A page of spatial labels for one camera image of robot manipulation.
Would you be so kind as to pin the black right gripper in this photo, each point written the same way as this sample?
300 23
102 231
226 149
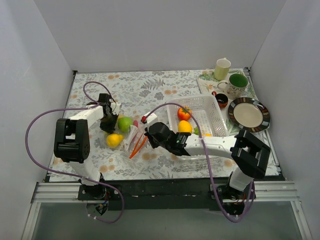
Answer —
150 136

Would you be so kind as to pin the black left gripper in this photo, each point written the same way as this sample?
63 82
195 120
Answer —
108 124

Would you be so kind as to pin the green fake apple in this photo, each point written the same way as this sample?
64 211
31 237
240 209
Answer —
124 124

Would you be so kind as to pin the clear zip top bag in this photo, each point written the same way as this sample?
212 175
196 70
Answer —
133 141

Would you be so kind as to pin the yellow fake lemon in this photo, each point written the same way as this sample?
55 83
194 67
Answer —
184 127
113 140

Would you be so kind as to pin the orange fake tomato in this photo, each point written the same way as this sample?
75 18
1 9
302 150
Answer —
184 113

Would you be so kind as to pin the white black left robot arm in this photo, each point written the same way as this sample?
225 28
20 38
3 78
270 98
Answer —
72 141

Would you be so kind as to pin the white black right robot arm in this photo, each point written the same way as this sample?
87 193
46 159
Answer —
249 153

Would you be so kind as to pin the floral table mat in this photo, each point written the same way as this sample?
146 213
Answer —
138 93

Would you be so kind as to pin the white plastic basket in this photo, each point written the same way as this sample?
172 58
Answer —
207 116

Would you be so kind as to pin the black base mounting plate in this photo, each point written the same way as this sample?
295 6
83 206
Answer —
156 194

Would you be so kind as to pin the small red black bowl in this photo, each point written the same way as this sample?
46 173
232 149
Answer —
221 99

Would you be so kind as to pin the pale green mug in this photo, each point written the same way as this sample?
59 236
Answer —
221 68

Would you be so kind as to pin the dark rimmed ceramic plate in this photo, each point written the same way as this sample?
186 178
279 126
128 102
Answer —
249 114

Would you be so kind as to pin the floral mug green inside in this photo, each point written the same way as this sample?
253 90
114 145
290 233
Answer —
234 86

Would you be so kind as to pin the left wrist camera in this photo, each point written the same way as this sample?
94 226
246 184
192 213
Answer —
115 107

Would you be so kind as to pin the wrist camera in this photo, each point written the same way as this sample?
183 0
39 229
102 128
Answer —
115 107
150 120

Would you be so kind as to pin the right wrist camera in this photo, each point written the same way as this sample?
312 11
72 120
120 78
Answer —
150 120

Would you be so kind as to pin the grey aluminium frame rail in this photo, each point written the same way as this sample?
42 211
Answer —
239 203

